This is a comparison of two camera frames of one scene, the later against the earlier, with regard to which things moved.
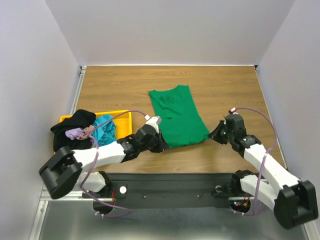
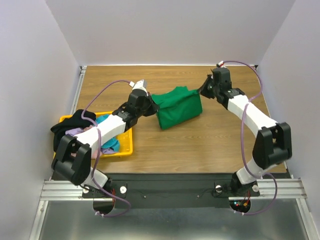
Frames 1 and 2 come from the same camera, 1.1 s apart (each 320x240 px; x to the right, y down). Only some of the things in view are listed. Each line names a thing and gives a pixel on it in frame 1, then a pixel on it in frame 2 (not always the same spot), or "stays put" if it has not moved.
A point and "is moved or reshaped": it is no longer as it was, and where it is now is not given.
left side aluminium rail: (82, 69) stays put
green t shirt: (182, 124) is moved or reshaped
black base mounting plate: (169, 190) stays put
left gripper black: (161, 145) -> (154, 108)
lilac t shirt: (72, 133) stays put
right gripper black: (222, 132) -> (207, 87)
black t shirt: (81, 118) stays put
